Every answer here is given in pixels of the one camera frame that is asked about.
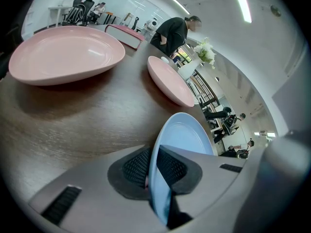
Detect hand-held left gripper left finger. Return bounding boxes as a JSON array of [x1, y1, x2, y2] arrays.
[[28, 146, 166, 233]]

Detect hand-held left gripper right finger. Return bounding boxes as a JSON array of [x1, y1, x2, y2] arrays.
[[156, 144, 246, 222]]

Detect blue plate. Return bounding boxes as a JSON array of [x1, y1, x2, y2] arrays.
[[148, 112, 215, 227]]

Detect pink plate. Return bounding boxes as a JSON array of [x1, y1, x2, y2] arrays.
[[147, 55, 195, 107], [8, 25, 126, 86]]

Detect black office chair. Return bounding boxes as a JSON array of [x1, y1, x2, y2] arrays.
[[131, 17, 142, 31], [62, 0, 95, 26], [204, 107, 231, 121]]

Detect black metal railing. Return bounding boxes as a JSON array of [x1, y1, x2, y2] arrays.
[[191, 69, 221, 106]]

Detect white ceramic vase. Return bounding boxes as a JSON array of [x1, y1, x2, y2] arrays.
[[177, 58, 204, 80]]

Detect white vase with flowers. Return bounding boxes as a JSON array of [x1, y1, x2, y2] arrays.
[[193, 37, 217, 69]]

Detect red hardcover book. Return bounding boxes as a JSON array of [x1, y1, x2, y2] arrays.
[[104, 24, 146, 50]]

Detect round wooden table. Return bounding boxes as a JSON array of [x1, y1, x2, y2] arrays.
[[104, 12, 121, 25]]

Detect black backpack white stripes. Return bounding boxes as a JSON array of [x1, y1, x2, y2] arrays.
[[65, 5, 85, 24]]

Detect white desk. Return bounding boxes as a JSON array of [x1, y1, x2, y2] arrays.
[[48, 5, 73, 28]]

